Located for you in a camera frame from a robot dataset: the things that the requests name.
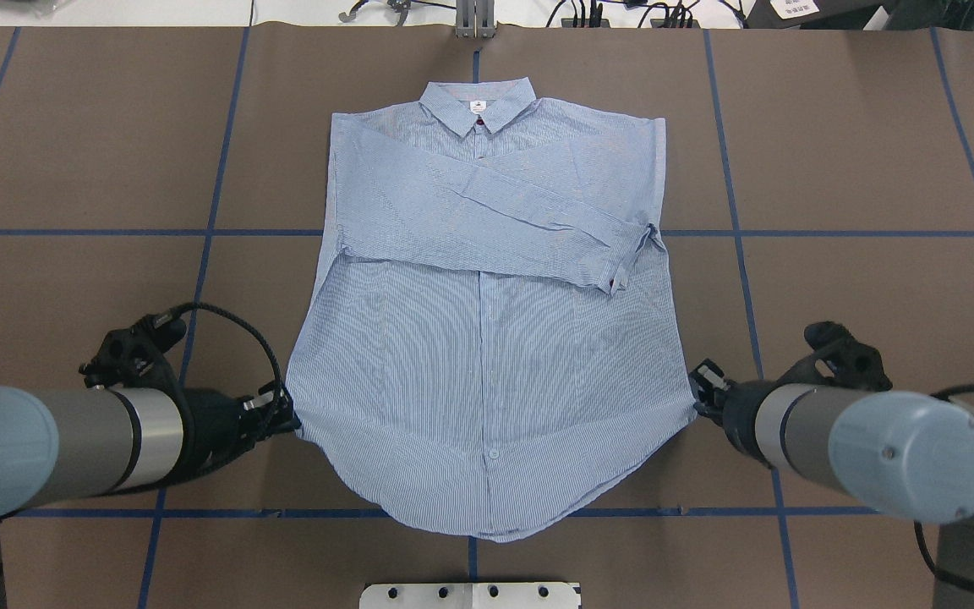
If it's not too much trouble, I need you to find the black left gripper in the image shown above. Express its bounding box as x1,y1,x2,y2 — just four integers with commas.
178,382,302,479

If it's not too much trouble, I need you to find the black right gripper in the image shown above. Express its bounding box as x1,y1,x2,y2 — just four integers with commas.
688,359,778,462

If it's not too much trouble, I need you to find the light blue striped shirt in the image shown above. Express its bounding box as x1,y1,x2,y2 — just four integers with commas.
286,78,697,542

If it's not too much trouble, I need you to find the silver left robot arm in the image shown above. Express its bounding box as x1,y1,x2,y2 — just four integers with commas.
0,386,301,608

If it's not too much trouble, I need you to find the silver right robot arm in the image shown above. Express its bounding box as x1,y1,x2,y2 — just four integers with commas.
689,361,974,608

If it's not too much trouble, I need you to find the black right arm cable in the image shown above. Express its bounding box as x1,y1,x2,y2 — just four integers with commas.
804,320,974,584

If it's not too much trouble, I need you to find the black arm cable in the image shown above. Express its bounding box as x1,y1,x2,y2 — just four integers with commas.
79,302,287,475
804,320,974,584

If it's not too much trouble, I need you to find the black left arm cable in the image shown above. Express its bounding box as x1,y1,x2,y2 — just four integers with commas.
79,302,287,475

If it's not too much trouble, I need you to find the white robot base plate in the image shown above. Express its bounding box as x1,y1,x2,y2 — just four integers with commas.
358,581,583,608

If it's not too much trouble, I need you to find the grey aluminium frame post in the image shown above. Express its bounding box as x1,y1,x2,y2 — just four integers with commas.
455,0,497,39

